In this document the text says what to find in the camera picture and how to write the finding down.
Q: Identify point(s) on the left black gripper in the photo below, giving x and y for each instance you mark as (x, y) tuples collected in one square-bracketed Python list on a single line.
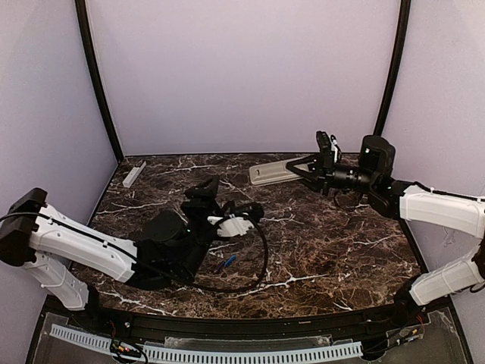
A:
[(201, 207)]

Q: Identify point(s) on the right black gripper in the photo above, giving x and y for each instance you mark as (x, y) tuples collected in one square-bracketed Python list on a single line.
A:
[(320, 174)]

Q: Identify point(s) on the grey remote control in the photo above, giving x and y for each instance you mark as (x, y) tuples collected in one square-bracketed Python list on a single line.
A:
[(271, 173)]

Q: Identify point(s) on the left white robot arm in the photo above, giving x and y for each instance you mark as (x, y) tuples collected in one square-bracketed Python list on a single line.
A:
[(171, 248)]

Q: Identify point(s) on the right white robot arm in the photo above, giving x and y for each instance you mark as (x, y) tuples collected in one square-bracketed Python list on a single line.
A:
[(401, 200)]

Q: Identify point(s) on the small white bar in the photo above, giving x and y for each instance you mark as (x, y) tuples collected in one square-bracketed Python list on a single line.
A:
[(133, 174)]

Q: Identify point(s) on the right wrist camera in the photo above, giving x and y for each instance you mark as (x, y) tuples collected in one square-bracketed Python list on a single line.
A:
[(328, 146)]

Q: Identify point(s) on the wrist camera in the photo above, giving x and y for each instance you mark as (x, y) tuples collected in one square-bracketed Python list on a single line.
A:
[(237, 220), (328, 146)]

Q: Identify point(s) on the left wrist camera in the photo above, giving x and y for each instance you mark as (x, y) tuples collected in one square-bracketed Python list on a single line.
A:
[(237, 220)]

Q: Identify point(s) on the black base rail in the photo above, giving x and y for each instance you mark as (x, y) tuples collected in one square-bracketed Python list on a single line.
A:
[(362, 324)]

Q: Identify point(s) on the left grey cable duct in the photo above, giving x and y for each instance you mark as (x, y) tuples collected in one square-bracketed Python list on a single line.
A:
[(80, 338)]

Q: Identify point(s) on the right black frame post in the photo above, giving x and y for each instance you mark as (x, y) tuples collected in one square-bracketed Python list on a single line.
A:
[(393, 72)]

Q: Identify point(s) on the black frame post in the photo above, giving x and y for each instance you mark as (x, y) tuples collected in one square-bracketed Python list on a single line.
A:
[(95, 77), (393, 72)]

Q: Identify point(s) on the left black frame post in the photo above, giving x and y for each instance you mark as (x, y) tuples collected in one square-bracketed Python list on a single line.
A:
[(95, 77)]

